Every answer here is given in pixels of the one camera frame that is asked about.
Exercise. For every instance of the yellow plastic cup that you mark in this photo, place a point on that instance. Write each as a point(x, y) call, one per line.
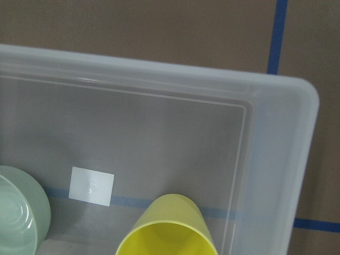
point(172, 224)

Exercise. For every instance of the pale green bowl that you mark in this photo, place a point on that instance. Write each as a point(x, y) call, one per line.
point(25, 212)

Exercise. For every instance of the clear plastic storage box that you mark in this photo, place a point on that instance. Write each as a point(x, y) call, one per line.
point(106, 136)

